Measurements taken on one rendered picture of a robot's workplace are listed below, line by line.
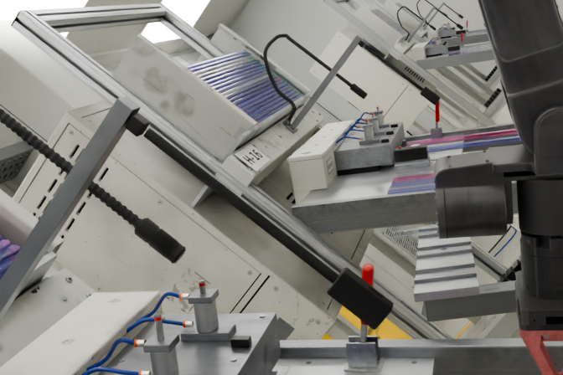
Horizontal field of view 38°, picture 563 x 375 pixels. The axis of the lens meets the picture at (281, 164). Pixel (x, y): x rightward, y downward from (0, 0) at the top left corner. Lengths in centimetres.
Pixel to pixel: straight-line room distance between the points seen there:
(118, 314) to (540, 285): 41
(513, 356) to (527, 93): 31
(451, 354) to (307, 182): 102
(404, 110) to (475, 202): 449
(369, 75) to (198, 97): 346
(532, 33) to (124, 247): 128
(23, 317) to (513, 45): 56
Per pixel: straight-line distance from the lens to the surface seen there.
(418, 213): 162
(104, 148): 63
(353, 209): 164
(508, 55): 67
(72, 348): 80
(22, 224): 98
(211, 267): 175
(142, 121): 61
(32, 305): 94
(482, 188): 71
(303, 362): 89
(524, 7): 67
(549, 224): 72
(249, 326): 83
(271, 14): 846
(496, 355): 87
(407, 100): 517
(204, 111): 178
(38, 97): 402
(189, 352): 79
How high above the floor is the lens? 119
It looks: 3 degrees up
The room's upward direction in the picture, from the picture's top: 52 degrees counter-clockwise
